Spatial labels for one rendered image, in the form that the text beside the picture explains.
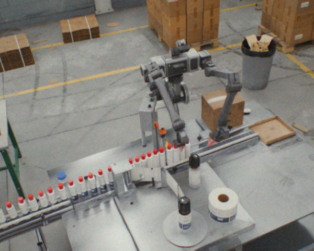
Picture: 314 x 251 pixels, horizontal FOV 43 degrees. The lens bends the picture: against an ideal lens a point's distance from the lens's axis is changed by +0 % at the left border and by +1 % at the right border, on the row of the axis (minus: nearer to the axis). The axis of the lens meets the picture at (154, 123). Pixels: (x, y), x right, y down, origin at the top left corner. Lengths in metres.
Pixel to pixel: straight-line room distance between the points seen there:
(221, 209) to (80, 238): 1.00
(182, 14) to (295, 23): 1.63
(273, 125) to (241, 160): 0.55
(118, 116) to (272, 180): 2.58
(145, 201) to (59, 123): 2.58
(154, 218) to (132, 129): 2.26
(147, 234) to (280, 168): 1.22
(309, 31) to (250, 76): 1.44
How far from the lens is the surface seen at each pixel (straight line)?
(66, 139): 5.06
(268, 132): 3.69
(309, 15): 6.47
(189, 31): 6.36
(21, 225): 3.12
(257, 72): 5.50
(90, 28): 7.14
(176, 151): 3.17
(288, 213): 3.09
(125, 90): 5.73
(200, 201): 3.02
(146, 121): 2.90
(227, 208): 2.80
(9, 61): 6.74
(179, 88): 3.48
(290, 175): 3.34
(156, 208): 2.98
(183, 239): 2.80
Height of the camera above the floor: 3.20
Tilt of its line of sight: 39 degrees down
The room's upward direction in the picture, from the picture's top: 5 degrees counter-clockwise
